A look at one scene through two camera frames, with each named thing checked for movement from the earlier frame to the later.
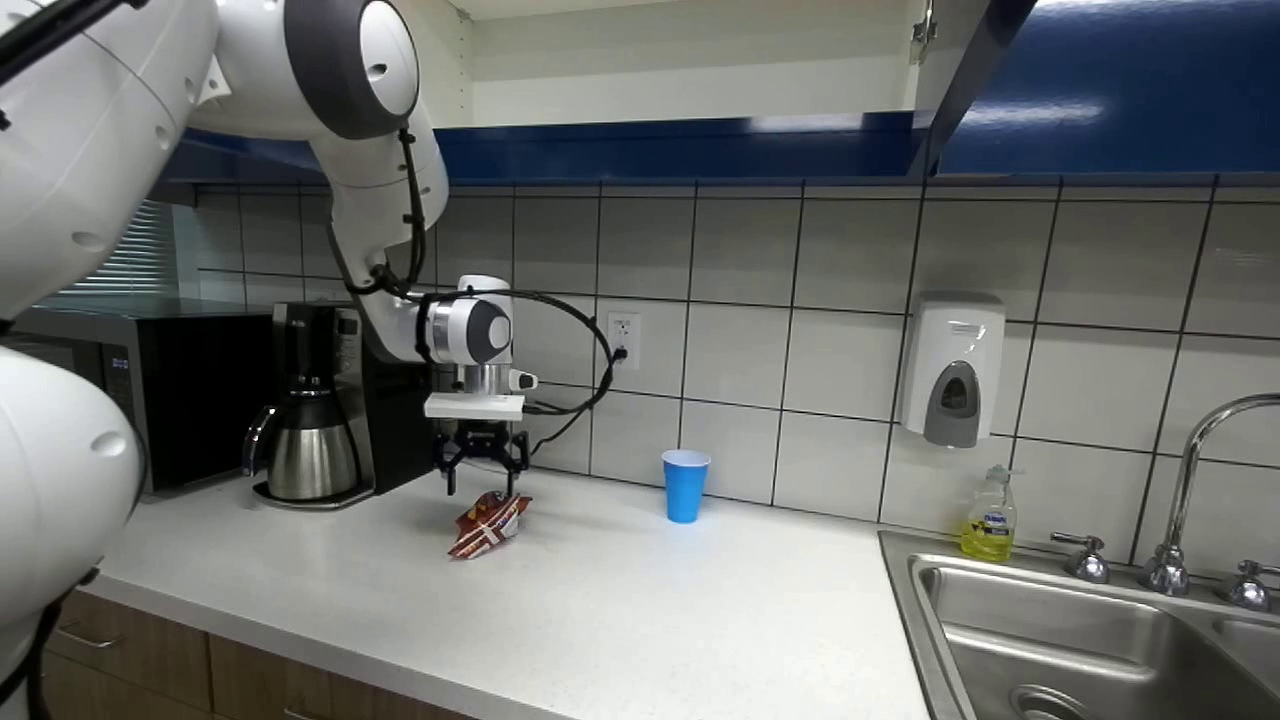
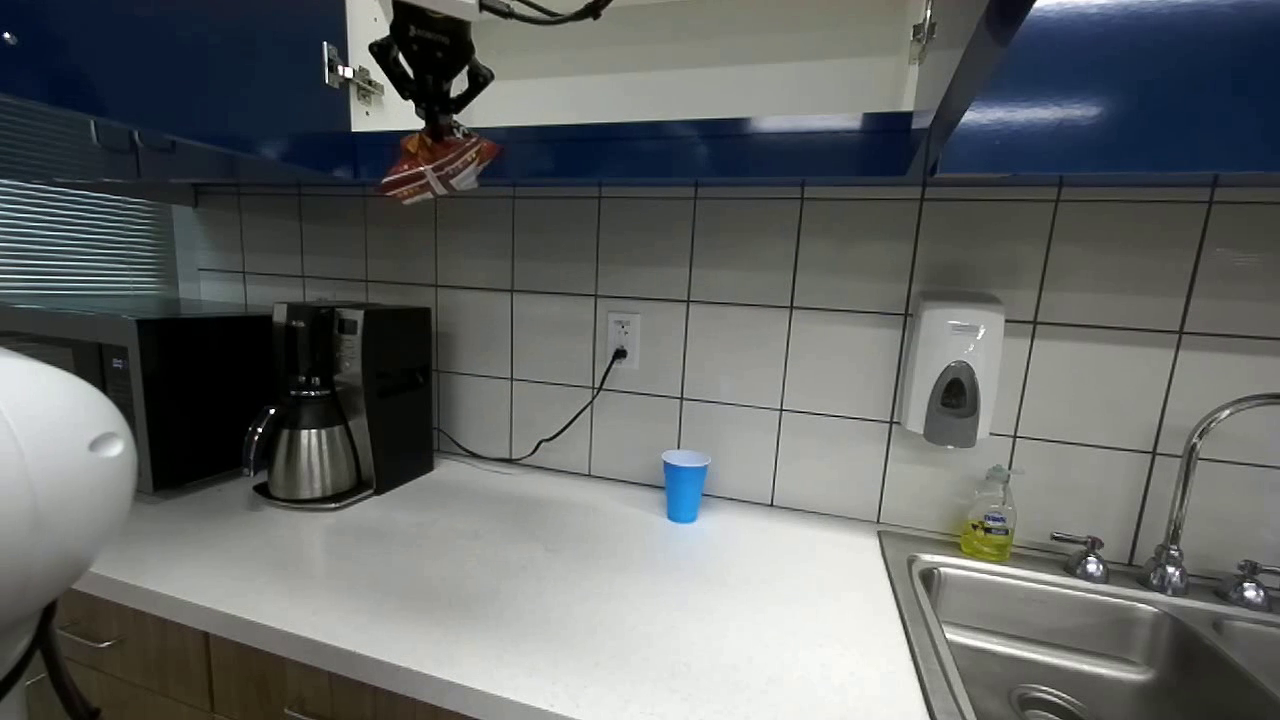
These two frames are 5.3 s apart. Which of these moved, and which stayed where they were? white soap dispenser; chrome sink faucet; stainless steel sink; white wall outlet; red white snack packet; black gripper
Moved: red white snack packet; black gripper
Stayed: white wall outlet; white soap dispenser; stainless steel sink; chrome sink faucet
